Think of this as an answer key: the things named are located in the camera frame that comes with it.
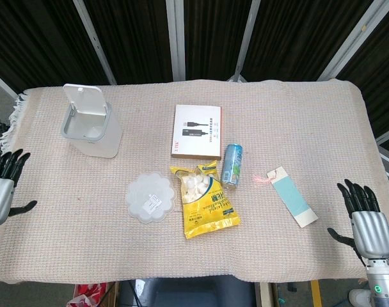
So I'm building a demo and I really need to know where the white plastic container lid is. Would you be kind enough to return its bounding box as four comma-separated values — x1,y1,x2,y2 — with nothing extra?
63,83,106,116

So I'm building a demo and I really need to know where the white shoe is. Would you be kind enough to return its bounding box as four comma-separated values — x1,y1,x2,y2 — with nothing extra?
347,288,374,307

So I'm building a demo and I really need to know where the blue bookmark with pink tassel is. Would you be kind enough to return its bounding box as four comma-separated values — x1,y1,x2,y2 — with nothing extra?
252,166,319,228

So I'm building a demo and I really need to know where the black chair seat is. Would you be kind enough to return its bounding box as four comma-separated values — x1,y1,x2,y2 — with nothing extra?
117,276,257,307

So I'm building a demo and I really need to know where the translucent flower-shaped plastic plate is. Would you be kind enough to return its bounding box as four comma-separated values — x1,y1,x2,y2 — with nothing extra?
127,171,176,224

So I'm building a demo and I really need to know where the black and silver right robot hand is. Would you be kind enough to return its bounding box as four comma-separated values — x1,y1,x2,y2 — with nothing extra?
327,178,389,261

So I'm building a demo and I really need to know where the beige woven tablecloth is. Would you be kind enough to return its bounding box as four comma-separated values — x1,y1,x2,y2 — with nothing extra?
0,79,389,285

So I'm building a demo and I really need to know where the white plastic bin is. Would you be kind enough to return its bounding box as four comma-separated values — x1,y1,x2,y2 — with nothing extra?
60,101,123,159

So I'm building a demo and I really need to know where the white metal partition post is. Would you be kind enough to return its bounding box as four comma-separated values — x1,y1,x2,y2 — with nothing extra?
227,0,263,83
72,0,117,86
318,0,388,81
165,0,186,82

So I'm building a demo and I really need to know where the white cable product box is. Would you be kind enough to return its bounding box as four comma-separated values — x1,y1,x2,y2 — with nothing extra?
171,104,224,161

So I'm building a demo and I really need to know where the yellow marshmallow bag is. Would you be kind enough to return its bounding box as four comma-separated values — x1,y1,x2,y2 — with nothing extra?
169,161,241,240

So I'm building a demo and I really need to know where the red and white plastic bag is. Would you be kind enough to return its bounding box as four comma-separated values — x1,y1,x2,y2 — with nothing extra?
65,282,108,307

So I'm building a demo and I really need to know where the blue drink can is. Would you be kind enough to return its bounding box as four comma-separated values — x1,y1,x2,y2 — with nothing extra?
220,143,244,191

